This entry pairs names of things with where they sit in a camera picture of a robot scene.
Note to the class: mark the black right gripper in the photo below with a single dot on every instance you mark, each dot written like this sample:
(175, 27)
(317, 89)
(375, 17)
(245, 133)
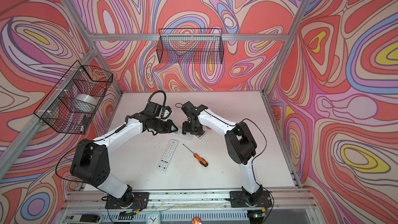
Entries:
(185, 127)

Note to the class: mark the white remote with coloured buttons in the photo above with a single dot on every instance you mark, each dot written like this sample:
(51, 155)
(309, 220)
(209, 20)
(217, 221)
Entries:
(167, 156)

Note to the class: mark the black white device front rail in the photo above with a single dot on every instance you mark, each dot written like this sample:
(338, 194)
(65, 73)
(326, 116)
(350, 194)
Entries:
(83, 219)

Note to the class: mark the white roll in basket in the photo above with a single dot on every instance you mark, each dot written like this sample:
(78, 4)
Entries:
(84, 103)

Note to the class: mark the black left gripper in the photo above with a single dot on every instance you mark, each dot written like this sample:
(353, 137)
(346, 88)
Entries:
(169, 127)

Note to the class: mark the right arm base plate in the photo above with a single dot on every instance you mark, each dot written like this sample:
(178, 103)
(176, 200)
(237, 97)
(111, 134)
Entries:
(241, 199)

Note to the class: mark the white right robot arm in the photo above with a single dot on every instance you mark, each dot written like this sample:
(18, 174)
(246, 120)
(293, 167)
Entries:
(240, 142)

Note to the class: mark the black wire basket wall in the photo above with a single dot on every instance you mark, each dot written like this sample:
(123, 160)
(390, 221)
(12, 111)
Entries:
(56, 110)
(190, 46)

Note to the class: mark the small white clock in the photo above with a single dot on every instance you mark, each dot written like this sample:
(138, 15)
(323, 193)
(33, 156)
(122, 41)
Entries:
(153, 218)

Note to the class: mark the black wire basket left wall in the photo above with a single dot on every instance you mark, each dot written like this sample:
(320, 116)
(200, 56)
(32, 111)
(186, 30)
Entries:
(56, 110)

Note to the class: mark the black wire basket back wall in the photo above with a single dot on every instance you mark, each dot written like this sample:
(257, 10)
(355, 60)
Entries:
(190, 46)

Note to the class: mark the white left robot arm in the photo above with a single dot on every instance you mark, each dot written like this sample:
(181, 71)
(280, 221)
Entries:
(91, 159)

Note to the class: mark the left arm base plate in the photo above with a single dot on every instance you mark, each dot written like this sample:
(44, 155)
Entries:
(131, 200)

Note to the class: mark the white remote control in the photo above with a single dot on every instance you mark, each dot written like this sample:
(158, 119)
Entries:
(186, 136)

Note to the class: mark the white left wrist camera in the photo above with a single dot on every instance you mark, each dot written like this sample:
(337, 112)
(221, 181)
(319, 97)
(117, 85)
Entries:
(166, 112)

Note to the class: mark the purple printed card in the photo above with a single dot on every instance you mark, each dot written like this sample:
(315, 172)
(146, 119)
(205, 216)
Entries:
(201, 135)

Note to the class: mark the orange handled screwdriver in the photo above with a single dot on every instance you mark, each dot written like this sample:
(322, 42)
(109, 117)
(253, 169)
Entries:
(202, 161)

